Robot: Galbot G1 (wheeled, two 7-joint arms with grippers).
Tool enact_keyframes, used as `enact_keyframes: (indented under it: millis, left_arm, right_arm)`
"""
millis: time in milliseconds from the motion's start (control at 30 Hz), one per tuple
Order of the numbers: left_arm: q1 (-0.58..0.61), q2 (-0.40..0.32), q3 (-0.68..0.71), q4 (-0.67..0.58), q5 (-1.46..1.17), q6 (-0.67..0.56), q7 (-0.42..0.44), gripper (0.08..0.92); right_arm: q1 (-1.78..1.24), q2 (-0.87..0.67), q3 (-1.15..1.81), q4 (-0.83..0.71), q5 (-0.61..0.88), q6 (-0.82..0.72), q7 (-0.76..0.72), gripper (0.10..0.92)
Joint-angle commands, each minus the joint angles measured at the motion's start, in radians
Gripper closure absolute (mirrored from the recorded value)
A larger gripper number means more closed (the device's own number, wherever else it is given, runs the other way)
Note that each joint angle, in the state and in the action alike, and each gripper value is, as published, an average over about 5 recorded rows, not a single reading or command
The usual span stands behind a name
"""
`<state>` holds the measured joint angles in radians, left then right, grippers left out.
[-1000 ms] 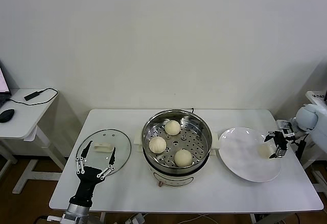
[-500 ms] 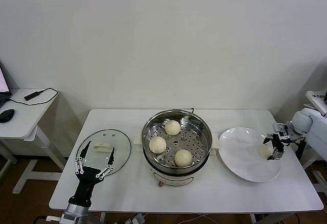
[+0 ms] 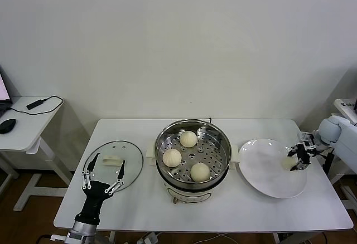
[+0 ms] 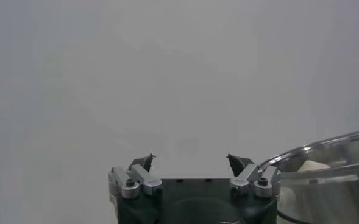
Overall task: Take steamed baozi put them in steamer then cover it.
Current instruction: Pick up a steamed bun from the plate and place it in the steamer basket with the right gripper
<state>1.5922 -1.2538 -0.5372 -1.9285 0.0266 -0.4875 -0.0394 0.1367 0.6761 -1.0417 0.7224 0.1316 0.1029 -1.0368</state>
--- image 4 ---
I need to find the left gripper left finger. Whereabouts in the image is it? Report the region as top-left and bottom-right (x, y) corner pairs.
(108, 153), (163, 200)

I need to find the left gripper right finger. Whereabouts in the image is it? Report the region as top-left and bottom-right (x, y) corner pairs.
(226, 153), (282, 198)

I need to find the perforated steel steamer basket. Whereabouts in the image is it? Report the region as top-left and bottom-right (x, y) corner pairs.
(260, 128), (359, 224)

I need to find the white electric cooker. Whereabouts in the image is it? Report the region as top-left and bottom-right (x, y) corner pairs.
(276, 186), (297, 224)

